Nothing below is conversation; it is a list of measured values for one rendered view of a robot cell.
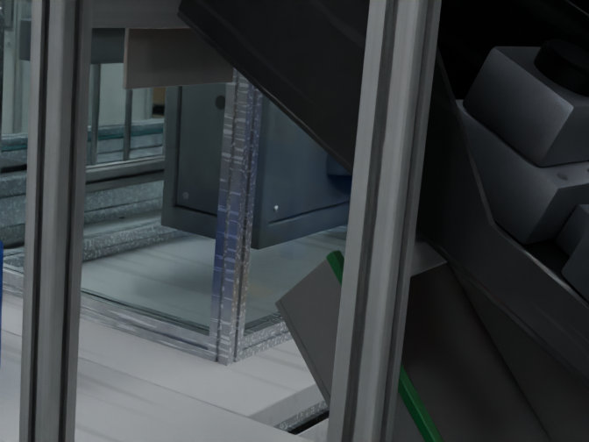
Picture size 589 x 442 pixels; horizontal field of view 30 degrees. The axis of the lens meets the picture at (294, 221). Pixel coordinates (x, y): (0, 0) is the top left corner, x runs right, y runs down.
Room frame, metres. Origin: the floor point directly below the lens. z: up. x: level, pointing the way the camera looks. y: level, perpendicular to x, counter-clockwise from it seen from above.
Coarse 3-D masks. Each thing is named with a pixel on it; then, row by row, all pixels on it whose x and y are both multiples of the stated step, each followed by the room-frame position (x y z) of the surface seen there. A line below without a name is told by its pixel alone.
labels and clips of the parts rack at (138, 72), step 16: (128, 32) 0.54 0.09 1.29; (144, 32) 0.55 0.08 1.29; (160, 32) 0.56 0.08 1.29; (176, 32) 0.57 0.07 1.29; (192, 32) 0.58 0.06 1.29; (128, 48) 0.54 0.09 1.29; (144, 48) 0.55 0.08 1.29; (160, 48) 0.56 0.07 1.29; (176, 48) 0.57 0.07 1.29; (192, 48) 0.58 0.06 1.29; (208, 48) 0.59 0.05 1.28; (128, 64) 0.54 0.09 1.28; (144, 64) 0.55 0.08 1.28; (160, 64) 0.56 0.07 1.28; (176, 64) 0.57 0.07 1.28; (192, 64) 0.58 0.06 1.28; (208, 64) 0.59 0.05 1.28; (224, 64) 0.61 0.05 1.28; (128, 80) 0.54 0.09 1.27; (144, 80) 0.55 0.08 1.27; (160, 80) 0.56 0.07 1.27; (176, 80) 0.57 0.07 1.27; (192, 80) 0.58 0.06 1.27; (208, 80) 0.59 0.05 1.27; (224, 80) 0.61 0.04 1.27
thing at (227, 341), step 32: (256, 96) 1.26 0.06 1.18; (224, 128) 1.26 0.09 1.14; (256, 128) 1.26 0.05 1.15; (224, 160) 1.25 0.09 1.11; (256, 160) 1.26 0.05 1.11; (224, 192) 1.25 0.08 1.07; (224, 224) 1.25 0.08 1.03; (224, 256) 1.25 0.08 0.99; (224, 288) 1.25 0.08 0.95; (96, 320) 1.36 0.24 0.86; (128, 320) 1.33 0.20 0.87; (160, 320) 1.30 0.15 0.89; (224, 320) 1.25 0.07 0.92; (192, 352) 1.27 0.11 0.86; (224, 352) 1.24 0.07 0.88; (256, 352) 1.29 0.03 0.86
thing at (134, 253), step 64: (0, 0) 1.48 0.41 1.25; (0, 64) 1.48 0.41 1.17; (0, 128) 1.48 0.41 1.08; (128, 128) 1.35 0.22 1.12; (192, 128) 1.30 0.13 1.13; (0, 192) 1.47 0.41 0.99; (128, 192) 1.35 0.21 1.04; (192, 192) 1.30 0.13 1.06; (256, 192) 1.29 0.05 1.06; (320, 192) 1.42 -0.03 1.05; (128, 256) 1.35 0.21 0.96; (192, 256) 1.29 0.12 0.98; (256, 256) 1.30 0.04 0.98; (320, 256) 1.43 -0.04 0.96; (192, 320) 1.29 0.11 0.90; (256, 320) 1.31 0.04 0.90
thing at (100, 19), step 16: (96, 0) 0.50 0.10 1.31; (112, 0) 0.51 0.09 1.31; (128, 0) 0.52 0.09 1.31; (144, 0) 0.53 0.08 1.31; (160, 0) 0.54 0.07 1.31; (176, 0) 0.55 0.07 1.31; (96, 16) 0.50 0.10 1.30; (112, 16) 0.51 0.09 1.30; (128, 16) 0.52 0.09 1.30; (144, 16) 0.53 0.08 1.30; (160, 16) 0.54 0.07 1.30; (176, 16) 0.55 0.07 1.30; (416, 240) 0.42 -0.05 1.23; (416, 256) 0.41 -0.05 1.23; (432, 256) 0.43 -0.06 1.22; (416, 272) 0.42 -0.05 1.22
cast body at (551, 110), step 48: (528, 48) 0.46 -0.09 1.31; (576, 48) 0.46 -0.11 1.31; (480, 96) 0.45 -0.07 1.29; (528, 96) 0.44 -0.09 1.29; (576, 96) 0.43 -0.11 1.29; (480, 144) 0.45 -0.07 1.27; (528, 144) 0.43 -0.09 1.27; (576, 144) 0.44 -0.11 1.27; (528, 192) 0.43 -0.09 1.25; (576, 192) 0.44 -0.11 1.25; (528, 240) 0.43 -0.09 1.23
